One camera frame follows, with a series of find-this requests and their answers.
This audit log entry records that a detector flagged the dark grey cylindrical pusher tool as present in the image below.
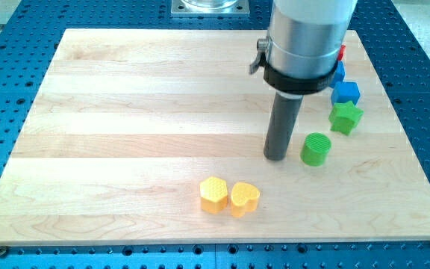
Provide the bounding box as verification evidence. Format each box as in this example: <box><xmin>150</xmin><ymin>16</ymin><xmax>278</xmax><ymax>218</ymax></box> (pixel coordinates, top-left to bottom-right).
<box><xmin>264</xmin><ymin>90</ymin><xmax>303</xmax><ymax>161</ymax></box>

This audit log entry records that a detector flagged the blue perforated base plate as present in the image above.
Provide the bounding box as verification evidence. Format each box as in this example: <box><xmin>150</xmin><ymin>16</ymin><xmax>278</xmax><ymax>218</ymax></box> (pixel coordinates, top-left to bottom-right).
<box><xmin>0</xmin><ymin>1</ymin><xmax>430</xmax><ymax>268</ymax></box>

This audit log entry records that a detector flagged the yellow hexagon block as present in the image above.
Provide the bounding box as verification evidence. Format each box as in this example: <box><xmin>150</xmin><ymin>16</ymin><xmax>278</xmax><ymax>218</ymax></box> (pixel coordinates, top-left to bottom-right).
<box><xmin>199</xmin><ymin>177</ymin><xmax>228</xmax><ymax>214</ymax></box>

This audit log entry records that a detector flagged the light wooden board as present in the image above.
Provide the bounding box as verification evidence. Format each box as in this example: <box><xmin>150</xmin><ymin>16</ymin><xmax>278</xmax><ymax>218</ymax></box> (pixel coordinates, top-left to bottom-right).
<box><xmin>0</xmin><ymin>29</ymin><xmax>430</xmax><ymax>246</ymax></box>

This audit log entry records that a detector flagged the green star block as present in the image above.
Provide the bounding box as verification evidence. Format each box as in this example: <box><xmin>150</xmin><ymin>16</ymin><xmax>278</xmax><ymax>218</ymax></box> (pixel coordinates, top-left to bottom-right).
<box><xmin>328</xmin><ymin>101</ymin><xmax>364</xmax><ymax>136</ymax></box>

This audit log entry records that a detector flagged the blue block behind arm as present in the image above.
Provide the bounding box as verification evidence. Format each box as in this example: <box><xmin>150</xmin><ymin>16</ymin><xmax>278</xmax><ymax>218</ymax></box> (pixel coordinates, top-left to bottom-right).
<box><xmin>329</xmin><ymin>61</ymin><xmax>346</xmax><ymax>88</ymax></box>

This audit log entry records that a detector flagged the green cylinder block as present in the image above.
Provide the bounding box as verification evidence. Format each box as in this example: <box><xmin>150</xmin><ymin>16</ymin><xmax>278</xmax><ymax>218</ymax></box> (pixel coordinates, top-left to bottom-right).
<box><xmin>300</xmin><ymin>132</ymin><xmax>331</xmax><ymax>167</ymax></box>

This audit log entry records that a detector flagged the red block behind arm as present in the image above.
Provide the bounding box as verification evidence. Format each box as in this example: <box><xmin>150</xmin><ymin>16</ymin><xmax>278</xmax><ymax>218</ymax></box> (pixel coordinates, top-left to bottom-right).
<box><xmin>337</xmin><ymin>44</ymin><xmax>346</xmax><ymax>61</ymax></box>

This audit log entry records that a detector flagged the yellow heart block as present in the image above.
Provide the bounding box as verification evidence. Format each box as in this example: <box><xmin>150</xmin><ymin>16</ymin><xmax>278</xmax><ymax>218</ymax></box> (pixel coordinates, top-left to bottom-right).
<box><xmin>230</xmin><ymin>182</ymin><xmax>261</xmax><ymax>217</ymax></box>

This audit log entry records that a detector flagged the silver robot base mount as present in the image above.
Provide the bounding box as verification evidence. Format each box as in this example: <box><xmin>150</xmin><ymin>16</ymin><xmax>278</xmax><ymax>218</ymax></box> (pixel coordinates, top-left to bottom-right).
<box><xmin>170</xmin><ymin>0</ymin><xmax>250</xmax><ymax>17</ymax></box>

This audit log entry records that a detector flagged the blue cube block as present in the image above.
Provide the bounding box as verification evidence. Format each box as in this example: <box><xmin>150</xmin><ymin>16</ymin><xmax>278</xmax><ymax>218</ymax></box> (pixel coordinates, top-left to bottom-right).
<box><xmin>331</xmin><ymin>81</ymin><xmax>361</xmax><ymax>105</ymax></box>

